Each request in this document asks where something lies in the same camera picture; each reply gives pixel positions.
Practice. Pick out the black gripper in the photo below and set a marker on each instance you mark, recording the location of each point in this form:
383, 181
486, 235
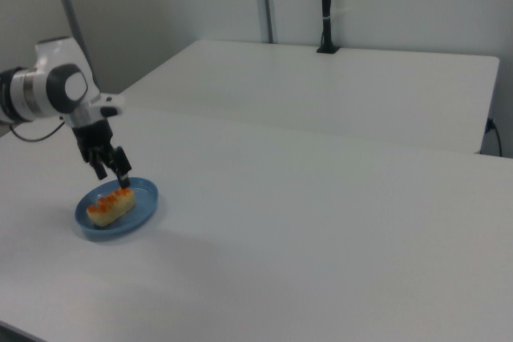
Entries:
94, 142

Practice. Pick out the bread with orange topping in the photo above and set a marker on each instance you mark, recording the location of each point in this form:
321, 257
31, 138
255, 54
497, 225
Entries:
112, 209

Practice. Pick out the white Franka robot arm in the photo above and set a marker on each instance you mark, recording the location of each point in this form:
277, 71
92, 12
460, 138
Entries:
60, 85

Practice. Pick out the blue round plate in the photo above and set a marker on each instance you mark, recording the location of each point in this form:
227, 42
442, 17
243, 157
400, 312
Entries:
144, 202

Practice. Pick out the white side table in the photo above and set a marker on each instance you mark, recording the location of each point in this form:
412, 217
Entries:
320, 89

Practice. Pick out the black camera pole with base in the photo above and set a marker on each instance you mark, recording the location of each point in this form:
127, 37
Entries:
327, 5

